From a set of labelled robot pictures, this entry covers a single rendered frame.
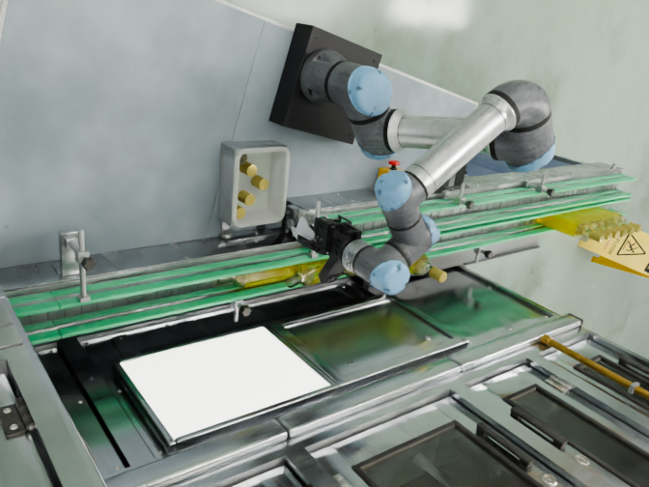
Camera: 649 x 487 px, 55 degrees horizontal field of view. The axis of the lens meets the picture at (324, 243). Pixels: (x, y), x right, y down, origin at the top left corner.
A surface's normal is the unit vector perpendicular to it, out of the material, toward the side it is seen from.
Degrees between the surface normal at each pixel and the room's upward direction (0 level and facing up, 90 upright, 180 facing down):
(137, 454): 90
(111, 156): 0
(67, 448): 90
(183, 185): 0
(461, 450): 90
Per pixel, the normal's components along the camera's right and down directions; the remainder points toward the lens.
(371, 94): 0.56, 0.29
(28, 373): 0.11, -0.92
